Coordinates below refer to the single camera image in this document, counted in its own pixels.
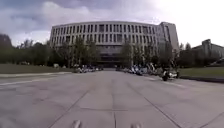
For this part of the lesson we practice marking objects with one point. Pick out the row of parked scooters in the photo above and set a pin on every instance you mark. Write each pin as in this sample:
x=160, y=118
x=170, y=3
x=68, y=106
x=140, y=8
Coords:
x=86, y=69

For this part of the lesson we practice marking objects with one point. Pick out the large pale building, window grid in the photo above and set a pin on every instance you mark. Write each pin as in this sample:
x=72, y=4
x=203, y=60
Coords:
x=110, y=33

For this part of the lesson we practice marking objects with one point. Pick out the grey-brown paved plaza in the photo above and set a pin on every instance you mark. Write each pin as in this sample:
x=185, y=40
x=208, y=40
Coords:
x=110, y=96

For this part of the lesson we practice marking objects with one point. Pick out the row of trees by building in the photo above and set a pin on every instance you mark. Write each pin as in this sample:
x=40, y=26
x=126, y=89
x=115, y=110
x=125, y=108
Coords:
x=80, y=53

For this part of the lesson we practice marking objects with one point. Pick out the row of white scooters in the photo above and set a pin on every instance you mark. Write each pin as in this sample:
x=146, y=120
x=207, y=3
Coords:
x=146, y=70

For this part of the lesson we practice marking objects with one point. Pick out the robot's own part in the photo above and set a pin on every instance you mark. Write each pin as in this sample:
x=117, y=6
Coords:
x=76, y=124
x=135, y=126

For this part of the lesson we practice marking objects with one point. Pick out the grass lawn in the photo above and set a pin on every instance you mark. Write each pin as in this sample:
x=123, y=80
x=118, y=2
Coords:
x=203, y=71
x=26, y=68

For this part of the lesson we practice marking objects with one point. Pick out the dark kerb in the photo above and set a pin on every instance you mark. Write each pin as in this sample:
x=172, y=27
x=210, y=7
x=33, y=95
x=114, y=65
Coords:
x=203, y=79

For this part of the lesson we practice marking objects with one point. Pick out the low grey building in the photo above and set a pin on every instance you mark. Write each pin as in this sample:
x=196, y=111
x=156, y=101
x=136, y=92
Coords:
x=208, y=50

